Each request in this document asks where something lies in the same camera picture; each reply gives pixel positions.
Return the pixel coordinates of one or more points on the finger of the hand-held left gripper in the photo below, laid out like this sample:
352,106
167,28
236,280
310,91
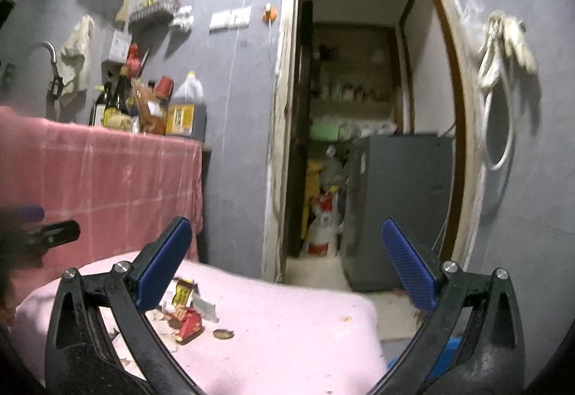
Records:
24,214
56,233

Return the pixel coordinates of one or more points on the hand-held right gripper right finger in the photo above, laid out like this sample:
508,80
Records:
409,267

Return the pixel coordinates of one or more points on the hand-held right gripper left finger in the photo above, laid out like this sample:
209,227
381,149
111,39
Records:
164,262

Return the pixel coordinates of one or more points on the torn yellow carton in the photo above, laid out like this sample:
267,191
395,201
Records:
182,292

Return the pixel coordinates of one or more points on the white paper slip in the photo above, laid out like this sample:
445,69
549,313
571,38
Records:
204,307

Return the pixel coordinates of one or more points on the red orange wrapper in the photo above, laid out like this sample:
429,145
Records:
191,323

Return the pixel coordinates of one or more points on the metal bottle cap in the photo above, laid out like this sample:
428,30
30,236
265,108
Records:
223,334

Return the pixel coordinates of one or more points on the blue plastic basin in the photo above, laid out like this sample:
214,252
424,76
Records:
451,354

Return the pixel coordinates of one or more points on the red checked cloth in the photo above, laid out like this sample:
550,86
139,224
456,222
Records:
112,175

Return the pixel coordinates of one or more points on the white red sack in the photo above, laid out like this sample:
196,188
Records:
322,229

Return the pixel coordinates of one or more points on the yellow bag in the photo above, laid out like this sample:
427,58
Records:
313,184

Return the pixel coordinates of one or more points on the dark glass bottle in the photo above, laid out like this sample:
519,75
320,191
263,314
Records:
117,103
99,107

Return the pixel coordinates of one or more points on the pink ribbed blanket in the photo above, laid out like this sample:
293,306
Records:
278,332

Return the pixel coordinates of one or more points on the large oil jug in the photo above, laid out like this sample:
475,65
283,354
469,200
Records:
186,112

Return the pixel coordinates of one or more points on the metal faucet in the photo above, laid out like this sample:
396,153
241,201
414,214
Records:
51,58

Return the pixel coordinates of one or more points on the green box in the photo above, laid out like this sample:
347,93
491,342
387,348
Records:
325,130

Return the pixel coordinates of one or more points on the beige towel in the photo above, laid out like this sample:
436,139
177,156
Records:
76,54

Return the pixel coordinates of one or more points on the wooden shelf unit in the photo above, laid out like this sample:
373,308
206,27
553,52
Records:
355,105

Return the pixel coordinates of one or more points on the red cup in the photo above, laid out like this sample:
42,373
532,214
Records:
164,86

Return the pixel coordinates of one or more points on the red hanging item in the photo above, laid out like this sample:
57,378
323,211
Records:
133,60

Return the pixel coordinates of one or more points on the metal utensil holder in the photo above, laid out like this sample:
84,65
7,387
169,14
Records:
117,47

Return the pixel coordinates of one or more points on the wooden board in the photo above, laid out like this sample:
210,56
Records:
123,10

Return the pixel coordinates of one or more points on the white crumpled rag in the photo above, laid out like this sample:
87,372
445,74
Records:
183,18

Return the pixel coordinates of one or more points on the cream rubber gloves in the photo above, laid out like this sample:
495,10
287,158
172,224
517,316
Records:
519,42

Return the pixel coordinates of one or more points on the worn door frame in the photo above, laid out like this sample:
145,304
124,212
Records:
280,107

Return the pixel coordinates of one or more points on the wall shelf rack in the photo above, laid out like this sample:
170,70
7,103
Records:
150,14

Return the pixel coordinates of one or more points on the white light switch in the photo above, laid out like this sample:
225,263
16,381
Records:
220,20

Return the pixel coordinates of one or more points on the white wall socket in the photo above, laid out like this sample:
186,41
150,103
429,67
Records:
240,17

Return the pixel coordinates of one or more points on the orange wall hook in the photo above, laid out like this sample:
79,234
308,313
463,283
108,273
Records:
268,13

